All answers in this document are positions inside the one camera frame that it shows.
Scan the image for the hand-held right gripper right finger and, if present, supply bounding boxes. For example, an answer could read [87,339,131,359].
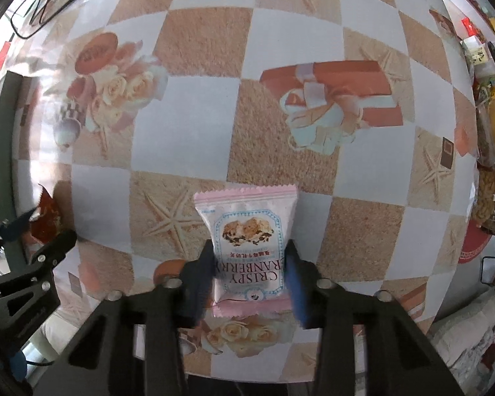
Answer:
[284,239,465,396]

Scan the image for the jar of yellow nuts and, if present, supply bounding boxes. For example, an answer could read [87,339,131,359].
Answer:
[470,169,495,232]

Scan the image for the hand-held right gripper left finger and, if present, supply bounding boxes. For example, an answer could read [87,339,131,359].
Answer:
[53,239,215,396]

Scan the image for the floral sofa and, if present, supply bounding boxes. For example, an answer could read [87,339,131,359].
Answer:
[429,284,495,392]

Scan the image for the clear jar black lid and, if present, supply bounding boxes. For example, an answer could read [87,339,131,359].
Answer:
[462,35,495,77]

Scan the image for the black cables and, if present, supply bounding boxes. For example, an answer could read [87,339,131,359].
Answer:
[6,0,108,40]

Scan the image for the pink white snack packet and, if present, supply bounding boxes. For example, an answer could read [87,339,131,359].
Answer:
[194,185,298,318]

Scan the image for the dark grey box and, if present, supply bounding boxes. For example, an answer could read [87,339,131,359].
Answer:
[0,70,42,265]

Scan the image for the pile of mixed snack packets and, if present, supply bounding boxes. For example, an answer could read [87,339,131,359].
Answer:
[472,72,495,104]

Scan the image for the dark red snack packet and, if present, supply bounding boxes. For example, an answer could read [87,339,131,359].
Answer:
[28,183,73,244]

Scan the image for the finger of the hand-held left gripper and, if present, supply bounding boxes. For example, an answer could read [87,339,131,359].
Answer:
[0,208,40,281]
[0,229,78,351]

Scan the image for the red round mat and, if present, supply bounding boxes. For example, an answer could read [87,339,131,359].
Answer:
[458,218,493,265]

